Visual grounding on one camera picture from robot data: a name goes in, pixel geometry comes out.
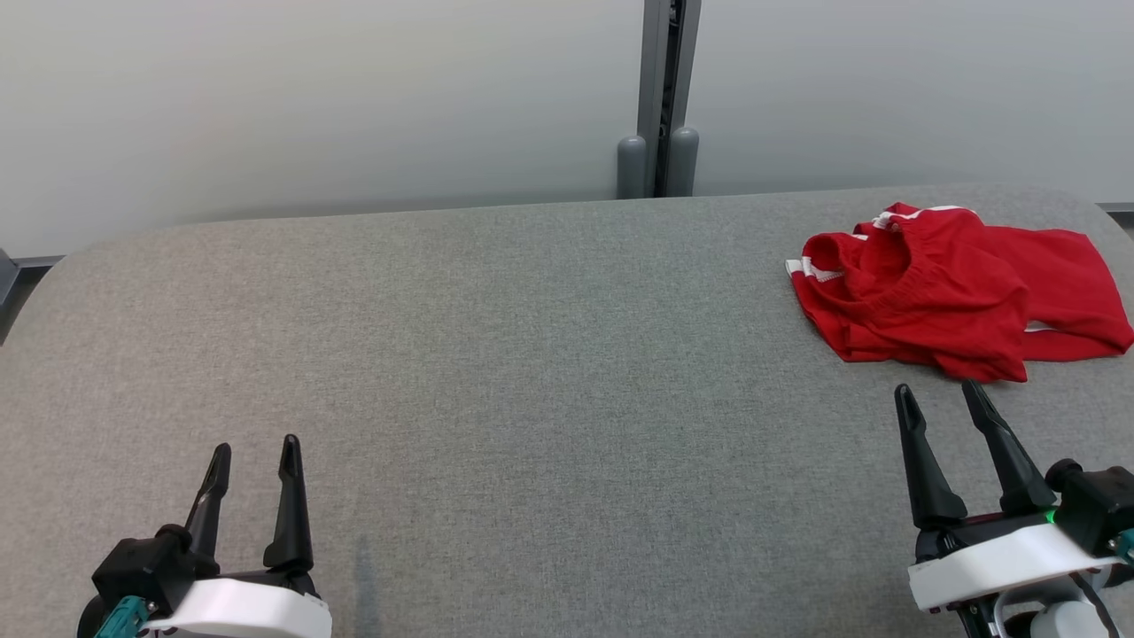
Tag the teal camera connector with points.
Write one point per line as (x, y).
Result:
(120, 620)
(1127, 545)

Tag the red shorts white side stripe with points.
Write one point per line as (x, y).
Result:
(921, 301)

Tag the rounded grey post foot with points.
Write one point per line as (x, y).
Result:
(685, 164)
(632, 168)

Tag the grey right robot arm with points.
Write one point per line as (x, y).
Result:
(1059, 622)

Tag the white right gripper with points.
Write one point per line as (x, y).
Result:
(997, 558)

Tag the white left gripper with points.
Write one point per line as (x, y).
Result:
(248, 611)

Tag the teal right camera connector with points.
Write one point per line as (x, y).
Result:
(1127, 545)

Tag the teal left camera connector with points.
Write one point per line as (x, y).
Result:
(120, 620)

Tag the grey partition post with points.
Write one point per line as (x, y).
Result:
(656, 62)

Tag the red basketball jersey white sleeves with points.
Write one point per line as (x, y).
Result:
(1072, 283)

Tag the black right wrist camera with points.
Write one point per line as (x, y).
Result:
(1099, 509)

